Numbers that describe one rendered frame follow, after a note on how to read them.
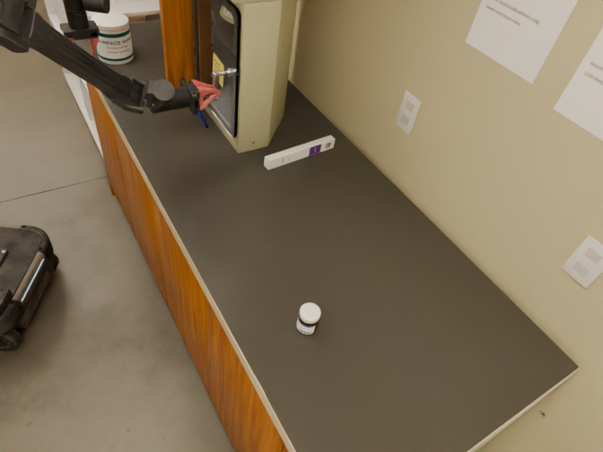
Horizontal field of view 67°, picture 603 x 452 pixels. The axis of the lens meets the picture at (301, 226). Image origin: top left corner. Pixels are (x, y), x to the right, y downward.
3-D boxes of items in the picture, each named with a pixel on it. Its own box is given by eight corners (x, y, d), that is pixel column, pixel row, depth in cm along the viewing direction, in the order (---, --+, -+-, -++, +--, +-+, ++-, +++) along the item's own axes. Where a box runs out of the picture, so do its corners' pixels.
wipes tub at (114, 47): (127, 47, 185) (122, 9, 174) (138, 62, 178) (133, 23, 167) (94, 51, 179) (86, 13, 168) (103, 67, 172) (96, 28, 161)
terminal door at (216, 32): (198, 91, 160) (195, -32, 131) (236, 140, 143) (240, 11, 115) (196, 91, 160) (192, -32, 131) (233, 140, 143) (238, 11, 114)
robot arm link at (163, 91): (125, 79, 124) (120, 109, 123) (127, 63, 113) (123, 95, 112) (170, 90, 129) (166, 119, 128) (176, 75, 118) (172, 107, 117)
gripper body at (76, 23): (100, 34, 141) (95, 10, 136) (65, 39, 136) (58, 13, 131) (94, 25, 144) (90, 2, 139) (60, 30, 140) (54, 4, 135)
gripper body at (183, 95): (185, 76, 130) (160, 80, 127) (198, 94, 124) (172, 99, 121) (187, 96, 135) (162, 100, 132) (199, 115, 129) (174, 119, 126)
